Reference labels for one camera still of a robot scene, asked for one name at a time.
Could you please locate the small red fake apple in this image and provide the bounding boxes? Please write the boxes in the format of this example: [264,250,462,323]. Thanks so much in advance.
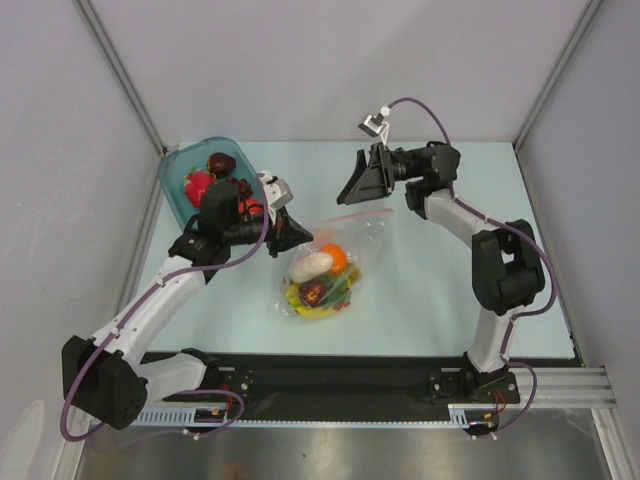
[238,197,264,216]

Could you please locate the right aluminium frame post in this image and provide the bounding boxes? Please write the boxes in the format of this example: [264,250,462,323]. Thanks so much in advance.
[512,0,607,154]

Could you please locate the clear zip top bag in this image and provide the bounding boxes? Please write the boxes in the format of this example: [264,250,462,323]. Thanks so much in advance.
[275,208,394,320]

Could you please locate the white cable duct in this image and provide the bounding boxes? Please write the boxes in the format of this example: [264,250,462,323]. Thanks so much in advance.
[448,404,500,429]
[132,403,229,428]

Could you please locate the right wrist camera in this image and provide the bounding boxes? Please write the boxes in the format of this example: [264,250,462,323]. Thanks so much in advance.
[358,105,391,145]

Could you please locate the left aluminium frame post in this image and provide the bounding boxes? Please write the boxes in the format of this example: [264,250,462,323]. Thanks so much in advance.
[71,0,167,158]

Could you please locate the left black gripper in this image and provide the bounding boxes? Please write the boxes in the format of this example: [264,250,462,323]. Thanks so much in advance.
[223,206,313,259]

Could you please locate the fake orange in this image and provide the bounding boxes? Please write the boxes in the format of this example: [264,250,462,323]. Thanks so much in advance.
[320,243,349,274]

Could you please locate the left white cable duct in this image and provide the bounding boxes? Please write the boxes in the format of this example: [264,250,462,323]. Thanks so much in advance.
[132,403,229,428]

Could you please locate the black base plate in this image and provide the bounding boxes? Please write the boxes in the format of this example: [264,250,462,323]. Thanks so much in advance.
[139,351,521,422]

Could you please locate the aluminium rail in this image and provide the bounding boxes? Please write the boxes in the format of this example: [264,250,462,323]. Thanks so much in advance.
[531,367,617,409]

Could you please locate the dark red fake apple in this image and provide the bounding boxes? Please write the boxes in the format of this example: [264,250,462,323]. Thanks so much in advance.
[207,152,237,177]

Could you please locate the aluminium frame post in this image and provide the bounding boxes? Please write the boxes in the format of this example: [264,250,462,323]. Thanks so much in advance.
[512,0,607,154]
[71,0,167,158]

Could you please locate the right white cable duct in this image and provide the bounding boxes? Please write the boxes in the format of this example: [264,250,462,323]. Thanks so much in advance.
[448,404,500,429]

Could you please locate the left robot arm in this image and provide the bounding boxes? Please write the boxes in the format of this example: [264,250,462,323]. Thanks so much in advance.
[60,172,313,441]

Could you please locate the teal plastic bin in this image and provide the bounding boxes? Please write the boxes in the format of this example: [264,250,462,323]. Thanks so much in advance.
[158,137,257,228]

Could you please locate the yellow fake banana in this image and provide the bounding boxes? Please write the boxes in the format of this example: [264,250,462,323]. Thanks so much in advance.
[284,266,361,319]

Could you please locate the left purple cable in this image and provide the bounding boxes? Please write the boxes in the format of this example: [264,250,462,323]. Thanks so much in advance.
[59,172,271,441]

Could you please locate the purple fake grapes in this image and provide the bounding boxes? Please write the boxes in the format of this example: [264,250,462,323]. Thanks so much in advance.
[226,177,253,199]

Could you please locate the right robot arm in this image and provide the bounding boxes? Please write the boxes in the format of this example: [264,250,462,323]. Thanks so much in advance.
[336,142,545,402]

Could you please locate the dark purple fake fruit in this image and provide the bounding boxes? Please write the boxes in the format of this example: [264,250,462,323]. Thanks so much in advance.
[298,279,326,308]

